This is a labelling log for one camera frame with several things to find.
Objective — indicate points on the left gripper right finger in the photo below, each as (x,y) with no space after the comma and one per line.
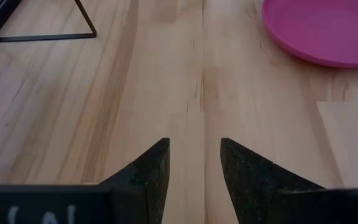
(259,193)

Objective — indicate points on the wooden shelf black metal legs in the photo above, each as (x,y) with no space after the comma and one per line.
(42,38)

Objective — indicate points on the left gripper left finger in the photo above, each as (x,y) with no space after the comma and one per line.
(148,186)

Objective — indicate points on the pink plate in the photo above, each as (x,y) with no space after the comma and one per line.
(322,28)

